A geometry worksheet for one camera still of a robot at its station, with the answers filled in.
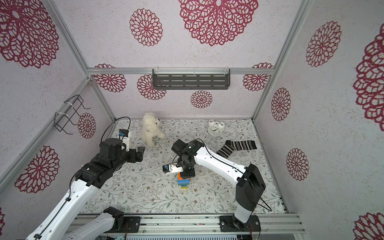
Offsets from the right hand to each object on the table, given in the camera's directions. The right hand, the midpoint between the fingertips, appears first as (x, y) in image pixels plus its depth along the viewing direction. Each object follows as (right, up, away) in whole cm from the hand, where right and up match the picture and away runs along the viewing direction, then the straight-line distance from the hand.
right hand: (183, 170), depth 79 cm
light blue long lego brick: (0, -6, +1) cm, 6 cm away
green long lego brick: (0, -10, +8) cm, 13 cm away
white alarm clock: (+22, +23, +25) cm, 40 cm away
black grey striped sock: (+29, +8, +24) cm, 38 cm away
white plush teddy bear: (-21, +22, +14) cm, 34 cm away
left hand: (-23, +12, -5) cm, 27 cm away
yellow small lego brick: (0, -12, +7) cm, 13 cm away
